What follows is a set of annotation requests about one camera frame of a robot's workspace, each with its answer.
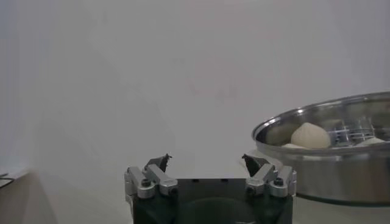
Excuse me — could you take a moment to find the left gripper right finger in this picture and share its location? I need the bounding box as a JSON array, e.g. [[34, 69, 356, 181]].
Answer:
[[242, 153, 297, 198]]

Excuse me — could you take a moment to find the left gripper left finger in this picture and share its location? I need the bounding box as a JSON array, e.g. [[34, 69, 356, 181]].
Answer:
[[124, 153, 179, 199]]

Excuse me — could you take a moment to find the white steamed baozi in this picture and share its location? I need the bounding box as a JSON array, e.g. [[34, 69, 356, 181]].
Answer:
[[291, 122, 332, 150]]

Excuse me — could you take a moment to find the stainless steel steamer basket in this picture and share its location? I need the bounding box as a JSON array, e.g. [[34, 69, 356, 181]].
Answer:
[[251, 91, 390, 203]]

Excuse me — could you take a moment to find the white side table with cable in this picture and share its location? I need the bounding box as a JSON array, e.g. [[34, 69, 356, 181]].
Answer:
[[0, 164, 31, 183]]

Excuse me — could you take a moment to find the black looped cable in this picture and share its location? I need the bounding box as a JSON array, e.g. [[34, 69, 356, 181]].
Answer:
[[0, 172, 15, 188]]

